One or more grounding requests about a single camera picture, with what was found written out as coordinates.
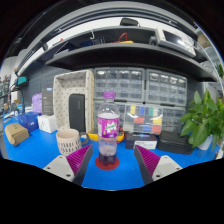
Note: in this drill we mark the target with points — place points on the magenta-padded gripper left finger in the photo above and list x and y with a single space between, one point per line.
65 166

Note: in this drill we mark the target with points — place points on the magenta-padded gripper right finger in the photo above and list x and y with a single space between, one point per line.
160 166

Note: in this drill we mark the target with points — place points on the dark grey tall box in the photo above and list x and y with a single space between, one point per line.
47 101

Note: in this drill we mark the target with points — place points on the black flat case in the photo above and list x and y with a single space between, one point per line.
175 142

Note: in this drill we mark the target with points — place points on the clear compartment box, colourful parts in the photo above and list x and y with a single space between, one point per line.
143 119

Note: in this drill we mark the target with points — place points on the flat round red coaster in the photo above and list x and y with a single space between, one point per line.
107 167

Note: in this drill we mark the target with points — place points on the black overhead shelf unit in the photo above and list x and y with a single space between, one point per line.
116 55

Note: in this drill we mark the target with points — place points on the green potted plant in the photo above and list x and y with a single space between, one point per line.
200 123

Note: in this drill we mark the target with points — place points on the black rectangular speaker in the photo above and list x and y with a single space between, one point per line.
77 113

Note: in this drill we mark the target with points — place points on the small white box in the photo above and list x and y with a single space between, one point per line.
46 123

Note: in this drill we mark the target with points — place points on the brown cardboard box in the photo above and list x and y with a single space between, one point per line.
16 134

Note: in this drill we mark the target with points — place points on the blue box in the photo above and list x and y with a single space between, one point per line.
29 120

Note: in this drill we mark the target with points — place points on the black box with white label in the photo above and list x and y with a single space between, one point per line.
141 141

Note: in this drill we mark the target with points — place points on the purple bag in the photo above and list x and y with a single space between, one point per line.
36 103

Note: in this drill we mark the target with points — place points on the purple-labelled clear drink bottle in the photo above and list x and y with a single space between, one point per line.
108 126

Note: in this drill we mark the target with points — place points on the beige patterned mug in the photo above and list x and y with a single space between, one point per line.
68 142

